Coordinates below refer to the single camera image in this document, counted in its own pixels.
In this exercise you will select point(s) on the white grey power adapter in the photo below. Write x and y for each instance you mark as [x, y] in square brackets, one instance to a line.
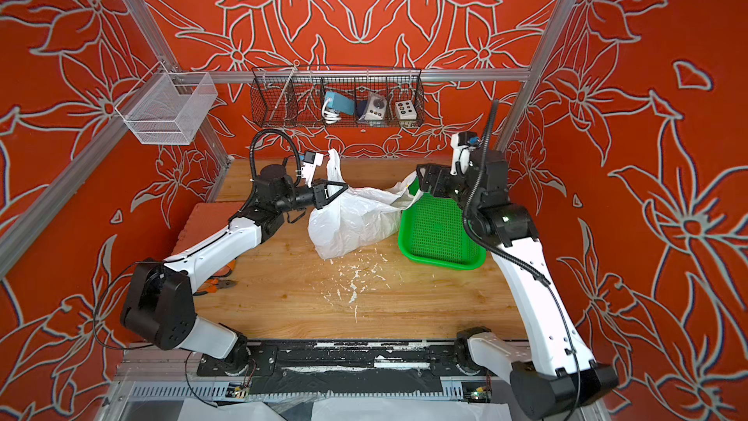
[374, 109]

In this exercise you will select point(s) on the blue white charger with cable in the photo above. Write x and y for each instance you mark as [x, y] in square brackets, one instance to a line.
[335, 106]

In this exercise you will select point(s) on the orange plastic tool case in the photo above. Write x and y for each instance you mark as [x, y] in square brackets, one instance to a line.
[204, 220]

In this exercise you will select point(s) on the black wire wall basket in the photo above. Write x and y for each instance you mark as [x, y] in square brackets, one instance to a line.
[291, 97]

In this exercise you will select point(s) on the orange handled pliers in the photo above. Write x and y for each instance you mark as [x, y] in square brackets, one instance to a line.
[220, 280]

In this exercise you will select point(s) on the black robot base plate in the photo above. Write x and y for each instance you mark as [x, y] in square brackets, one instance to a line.
[353, 367]

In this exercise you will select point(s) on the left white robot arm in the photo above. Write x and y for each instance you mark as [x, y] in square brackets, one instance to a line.
[159, 306]

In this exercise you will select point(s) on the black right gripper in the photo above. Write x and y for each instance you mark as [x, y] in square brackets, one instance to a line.
[431, 178]

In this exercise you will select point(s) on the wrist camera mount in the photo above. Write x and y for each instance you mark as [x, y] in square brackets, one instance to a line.
[462, 143]
[310, 162]

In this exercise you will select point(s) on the white lemon-print plastic bag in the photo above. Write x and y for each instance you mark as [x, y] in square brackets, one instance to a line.
[360, 217]

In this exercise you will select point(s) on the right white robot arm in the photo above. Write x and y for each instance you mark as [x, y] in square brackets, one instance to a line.
[559, 374]

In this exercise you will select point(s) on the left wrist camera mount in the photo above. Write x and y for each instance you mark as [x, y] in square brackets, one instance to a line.
[310, 162]

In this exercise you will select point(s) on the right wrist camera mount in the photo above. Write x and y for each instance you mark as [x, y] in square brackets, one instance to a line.
[462, 143]

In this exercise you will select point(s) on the white button box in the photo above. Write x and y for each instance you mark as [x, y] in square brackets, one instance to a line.
[405, 111]

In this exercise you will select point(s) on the green perforated plastic basket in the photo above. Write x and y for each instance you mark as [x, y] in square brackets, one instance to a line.
[431, 232]

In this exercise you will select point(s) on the clear acrylic wall box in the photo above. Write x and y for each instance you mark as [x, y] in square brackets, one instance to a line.
[163, 112]

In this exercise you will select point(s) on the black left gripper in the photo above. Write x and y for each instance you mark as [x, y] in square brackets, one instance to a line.
[312, 195]

